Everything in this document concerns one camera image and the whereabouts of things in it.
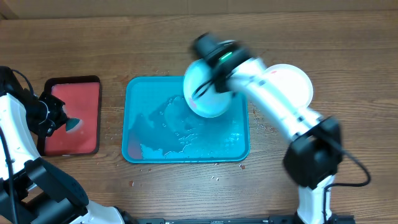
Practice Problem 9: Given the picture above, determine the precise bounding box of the dark green sponge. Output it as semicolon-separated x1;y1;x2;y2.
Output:
65;118;81;133

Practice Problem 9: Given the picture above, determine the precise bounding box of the light blue plate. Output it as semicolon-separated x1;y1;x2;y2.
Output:
183;59;233;118

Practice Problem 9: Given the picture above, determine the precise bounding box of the white plate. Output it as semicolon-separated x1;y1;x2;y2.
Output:
265;64;313;108

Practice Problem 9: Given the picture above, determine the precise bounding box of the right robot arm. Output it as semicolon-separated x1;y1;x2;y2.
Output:
183;33;343;223

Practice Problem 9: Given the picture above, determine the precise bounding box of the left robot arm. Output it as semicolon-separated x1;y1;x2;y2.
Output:
1;66;138;224

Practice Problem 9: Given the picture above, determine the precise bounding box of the red tray with dark rim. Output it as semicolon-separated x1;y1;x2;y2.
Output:
37;75;102;156

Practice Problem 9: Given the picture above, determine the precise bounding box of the teal plastic tray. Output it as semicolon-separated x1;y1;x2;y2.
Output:
121;77;250;164

